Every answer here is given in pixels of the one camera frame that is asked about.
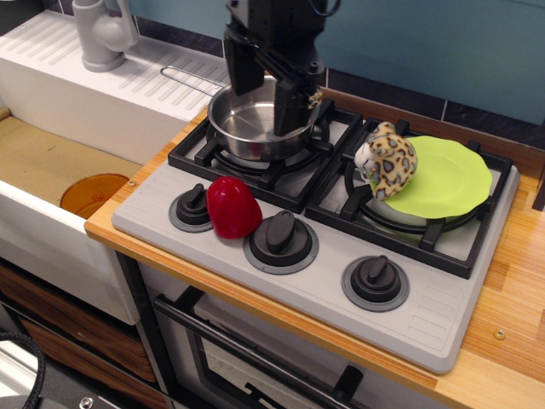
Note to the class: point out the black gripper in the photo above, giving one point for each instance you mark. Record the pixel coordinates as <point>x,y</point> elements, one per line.
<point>278,37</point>

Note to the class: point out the red plastic pepper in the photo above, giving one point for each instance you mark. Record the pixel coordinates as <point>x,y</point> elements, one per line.
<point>233,210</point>

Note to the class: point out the stuffed cheetah toy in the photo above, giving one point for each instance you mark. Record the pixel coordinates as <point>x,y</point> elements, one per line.
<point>387,159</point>

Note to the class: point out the stainless steel pot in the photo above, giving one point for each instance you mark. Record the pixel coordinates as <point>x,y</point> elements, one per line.
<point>244,125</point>

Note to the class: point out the left black stove knob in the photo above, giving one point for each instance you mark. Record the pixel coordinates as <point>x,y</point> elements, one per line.
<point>188,211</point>

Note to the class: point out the black stove knob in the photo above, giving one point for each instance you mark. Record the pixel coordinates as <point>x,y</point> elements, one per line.
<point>188,211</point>
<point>282,244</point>
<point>375,284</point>

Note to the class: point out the middle black stove knob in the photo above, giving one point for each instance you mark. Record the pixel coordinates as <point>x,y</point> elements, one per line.
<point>282,244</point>

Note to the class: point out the grey toy stove top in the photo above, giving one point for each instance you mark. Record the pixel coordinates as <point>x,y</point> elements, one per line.
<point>426,329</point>

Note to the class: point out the lime green plate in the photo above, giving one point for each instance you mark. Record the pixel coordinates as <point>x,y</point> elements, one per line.
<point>450,180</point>

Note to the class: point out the right black stove knob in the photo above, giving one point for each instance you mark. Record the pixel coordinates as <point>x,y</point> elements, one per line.
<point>375,284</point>

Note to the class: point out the left black burner grate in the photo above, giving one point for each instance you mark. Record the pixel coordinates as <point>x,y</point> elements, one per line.
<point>287,183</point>

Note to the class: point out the black burner grate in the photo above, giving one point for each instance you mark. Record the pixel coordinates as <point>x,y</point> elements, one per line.
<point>456,245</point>
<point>287,183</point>

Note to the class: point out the grey toy faucet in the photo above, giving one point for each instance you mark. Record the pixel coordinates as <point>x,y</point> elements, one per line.
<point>104,38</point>

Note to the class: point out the white toy sink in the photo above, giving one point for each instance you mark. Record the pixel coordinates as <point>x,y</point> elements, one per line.
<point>61,123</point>

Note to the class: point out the right black burner grate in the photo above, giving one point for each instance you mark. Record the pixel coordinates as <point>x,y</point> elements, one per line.
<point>456,245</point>

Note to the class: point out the oven door with window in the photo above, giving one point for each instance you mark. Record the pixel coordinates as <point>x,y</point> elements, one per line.
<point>236,360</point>

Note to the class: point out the wooden drawer front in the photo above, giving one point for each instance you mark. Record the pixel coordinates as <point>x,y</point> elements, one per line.
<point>81,337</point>

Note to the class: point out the black oven door handle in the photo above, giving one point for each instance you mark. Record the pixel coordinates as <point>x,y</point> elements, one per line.
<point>340,397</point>

